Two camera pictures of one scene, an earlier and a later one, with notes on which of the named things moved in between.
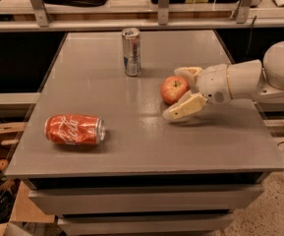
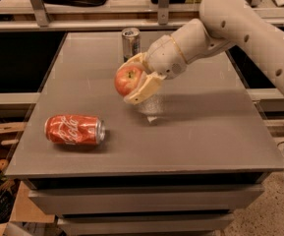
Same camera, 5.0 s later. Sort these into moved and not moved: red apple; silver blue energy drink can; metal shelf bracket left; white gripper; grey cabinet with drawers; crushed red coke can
Moved: white gripper; red apple
Not moved: grey cabinet with drawers; crushed red coke can; metal shelf bracket left; silver blue energy drink can
